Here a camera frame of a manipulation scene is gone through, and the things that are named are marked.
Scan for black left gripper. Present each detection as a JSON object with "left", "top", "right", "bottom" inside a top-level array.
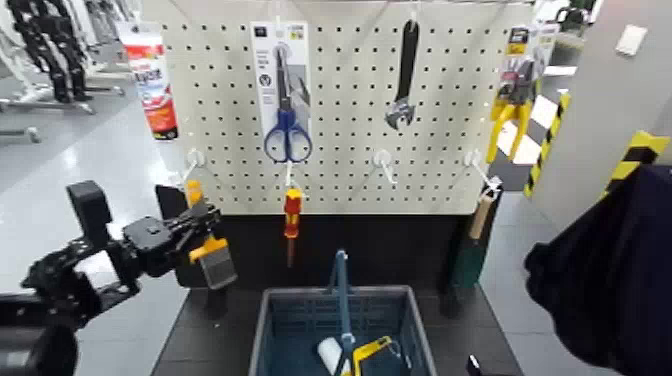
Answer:
[{"left": 123, "top": 204, "right": 222, "bottom": 278}]

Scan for yellow paint brush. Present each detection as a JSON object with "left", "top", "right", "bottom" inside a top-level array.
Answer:
[{"left": 184, "top": 179, "right": 239, "bottom": 291}]

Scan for blue plastic crate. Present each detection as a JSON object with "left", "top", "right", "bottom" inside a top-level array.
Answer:
[{"left": 247, "top": 285, "right": 438, "bottom": 376}]

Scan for white pegboard hook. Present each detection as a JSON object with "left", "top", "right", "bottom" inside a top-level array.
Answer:
[
  {"left": 463, "top": 149, "right": 503, "bottom": 193},
  {"left": 180, "top": 148, "right": 206, "bottom": 182},
  {"left": 372, "top": 149, "right": 399, "bottom": 186},
  {"left": 283, "top": 159, "right": 303, "bottom": 191}
]

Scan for red and yellow screwdriver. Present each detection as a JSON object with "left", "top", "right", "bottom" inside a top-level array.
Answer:
[{"left": 281, "top": 187, "right": 304, "bottom": 269}]

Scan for yellow framed hand tool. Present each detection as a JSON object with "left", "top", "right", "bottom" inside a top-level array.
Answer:
[{"left": 351, "top": 335, "right": 416, "bottom": 376}]

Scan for red and white tube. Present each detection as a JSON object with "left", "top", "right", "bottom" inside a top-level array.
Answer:
[{"left": 117, "top": 20, "right": 180, "bottom": 141}]

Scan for black display stand panel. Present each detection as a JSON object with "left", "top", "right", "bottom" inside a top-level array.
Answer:
[{"left": 154, "top": 184, "right": 505, "bottom": 316}]

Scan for dark navy fabric mass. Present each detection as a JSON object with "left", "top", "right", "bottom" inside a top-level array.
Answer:
[{"left": 523, "top": 163, "right": 672, "bottom": 376}]

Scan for grey metal stand base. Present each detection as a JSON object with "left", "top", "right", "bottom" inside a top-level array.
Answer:
[{"left": 0, "top": 96, "right": 97, "bottom": 117}]

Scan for white perforated pegboard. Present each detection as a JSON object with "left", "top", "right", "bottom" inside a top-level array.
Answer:
[{"left": 159, "top": 2, "right": 534, "bottom": 216}]

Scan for black humanoid robot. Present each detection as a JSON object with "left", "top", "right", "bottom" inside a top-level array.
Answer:
[{"left": 5, "top": 0, "right": 96, "bottom": 104}]

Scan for long yellow black hazard strip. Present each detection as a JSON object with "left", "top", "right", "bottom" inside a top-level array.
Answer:
[{"left": 523, "top": 91, "right": 572, "bottom": 200}]

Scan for black adjustable wrench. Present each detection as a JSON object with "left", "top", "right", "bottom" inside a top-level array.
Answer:
[{"left": 384, "top": 19, "right": 421, "bottom": 131}]

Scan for short yellow black hazard strip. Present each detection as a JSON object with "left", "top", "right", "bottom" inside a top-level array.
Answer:
[{"left": 603, "top": 130, "right": 672, "bottom": 198}]

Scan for black chair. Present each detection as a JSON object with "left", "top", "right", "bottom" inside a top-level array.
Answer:
[{"left": 556, "top": 5, "right": 592, "bottom": 30}]

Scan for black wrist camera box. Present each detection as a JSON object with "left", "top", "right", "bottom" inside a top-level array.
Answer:
[{"left": 66, "top": 179, "right": 113, "bottom": 245}]

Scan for packaged blue handled scissors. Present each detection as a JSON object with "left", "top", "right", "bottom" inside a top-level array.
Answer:
[{"left": 250, "top": 20, "right": 315, "bottom": 165}]

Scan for wooden handled green tool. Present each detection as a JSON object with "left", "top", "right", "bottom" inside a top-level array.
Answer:
[{"left": 452, "top": 193, "right": 497, "bottom": 290}]

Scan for blue handled paint roller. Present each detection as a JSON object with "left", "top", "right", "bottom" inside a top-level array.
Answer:
[{"left": 316, "top": 249, "right": 358, "bottom": 376}]

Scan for packaged yellow handled pliers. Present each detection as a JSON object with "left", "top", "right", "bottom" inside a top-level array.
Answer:
[{"left": 485, "top": 23, "right": 560, "bottom": 165}]

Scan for white wall switch plate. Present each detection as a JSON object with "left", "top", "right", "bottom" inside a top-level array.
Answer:
[{"left": 615, "top": 24, "right": 649, "bottom": 57}]

